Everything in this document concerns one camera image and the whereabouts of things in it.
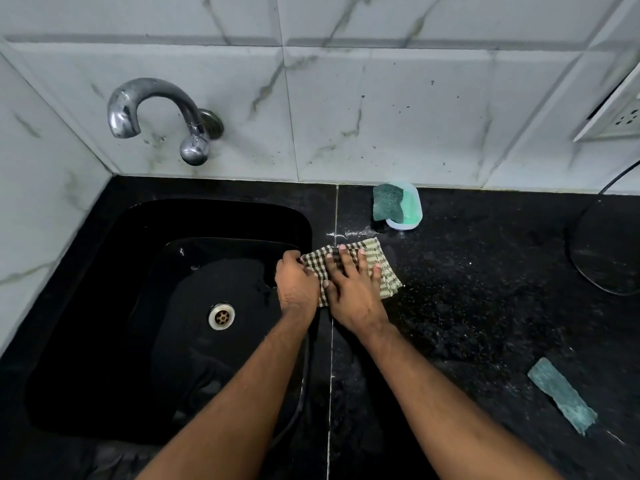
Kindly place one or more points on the person's right hand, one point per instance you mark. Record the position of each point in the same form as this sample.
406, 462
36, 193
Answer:
354, 292

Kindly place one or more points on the person's left hand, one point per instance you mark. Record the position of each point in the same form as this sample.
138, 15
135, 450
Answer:
296, 287

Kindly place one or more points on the person's right middle finger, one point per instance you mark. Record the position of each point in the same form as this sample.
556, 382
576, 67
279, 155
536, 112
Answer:
346, 259

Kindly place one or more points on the person's right little finger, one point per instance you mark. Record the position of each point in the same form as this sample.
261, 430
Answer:
377, 275

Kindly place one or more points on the person's left fingers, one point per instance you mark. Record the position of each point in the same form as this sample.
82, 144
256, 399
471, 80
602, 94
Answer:
292, 255

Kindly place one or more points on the person's right thumb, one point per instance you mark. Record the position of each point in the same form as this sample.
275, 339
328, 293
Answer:
326, 290

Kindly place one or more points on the checkered dish cloth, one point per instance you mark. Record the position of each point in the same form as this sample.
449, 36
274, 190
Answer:
362, 267

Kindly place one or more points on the person's right forearm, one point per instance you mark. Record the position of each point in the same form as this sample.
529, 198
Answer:
450, 409

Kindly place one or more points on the person's left forearm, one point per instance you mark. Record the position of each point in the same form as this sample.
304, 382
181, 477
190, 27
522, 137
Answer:
235, 399

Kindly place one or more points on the white soap dish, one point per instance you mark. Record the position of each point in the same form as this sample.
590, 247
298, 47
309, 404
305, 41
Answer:
407, 214

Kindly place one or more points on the green scrub sponge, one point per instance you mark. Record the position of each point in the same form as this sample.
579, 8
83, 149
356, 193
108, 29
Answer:
388, 201

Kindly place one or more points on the green soap bar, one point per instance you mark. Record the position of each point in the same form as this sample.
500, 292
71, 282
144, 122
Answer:
411, 207

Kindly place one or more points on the metal sink drain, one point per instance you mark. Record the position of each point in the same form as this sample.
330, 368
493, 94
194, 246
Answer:
221, 316

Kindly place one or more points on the black sink basin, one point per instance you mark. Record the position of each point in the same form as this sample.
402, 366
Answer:
165, 314

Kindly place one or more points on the green scouring pad strip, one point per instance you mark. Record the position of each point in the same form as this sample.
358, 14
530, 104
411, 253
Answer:
562, 394

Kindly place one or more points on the chrome wall faucet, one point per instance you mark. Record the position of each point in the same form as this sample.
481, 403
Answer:
160, 117

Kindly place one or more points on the white wall socket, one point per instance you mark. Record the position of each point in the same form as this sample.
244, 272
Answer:
617, 112

